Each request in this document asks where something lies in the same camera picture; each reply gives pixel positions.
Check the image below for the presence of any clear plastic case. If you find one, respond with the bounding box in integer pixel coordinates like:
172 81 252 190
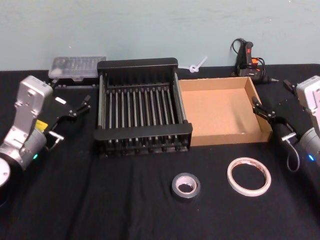
47 56 107 83

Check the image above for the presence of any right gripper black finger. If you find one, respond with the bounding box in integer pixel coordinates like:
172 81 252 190
283 79 298 94
251 96 276 123

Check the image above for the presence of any plain pale wall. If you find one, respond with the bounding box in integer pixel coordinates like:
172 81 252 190
0 0 320 72

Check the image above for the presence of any black corded tool red switch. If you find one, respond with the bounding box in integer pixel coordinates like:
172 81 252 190
230 37 279 84

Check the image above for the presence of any black table cloth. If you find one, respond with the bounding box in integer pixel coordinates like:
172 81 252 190
0 63 320 240

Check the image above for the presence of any roll of white tape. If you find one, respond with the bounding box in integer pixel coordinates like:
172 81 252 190
226 156 272 198

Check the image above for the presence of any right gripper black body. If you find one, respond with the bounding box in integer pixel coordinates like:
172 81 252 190
271 98 310 148

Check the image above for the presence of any roll of silver tape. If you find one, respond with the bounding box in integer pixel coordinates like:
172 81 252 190
171 172 201 204

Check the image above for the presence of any black rack with steel bars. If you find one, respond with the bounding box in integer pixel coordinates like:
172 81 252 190
93 57 194 159

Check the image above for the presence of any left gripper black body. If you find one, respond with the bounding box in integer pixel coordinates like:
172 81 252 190
36 95 74 151

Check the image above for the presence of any shallow brown cardboard tray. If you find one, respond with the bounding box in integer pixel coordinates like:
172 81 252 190
178 76 273 147

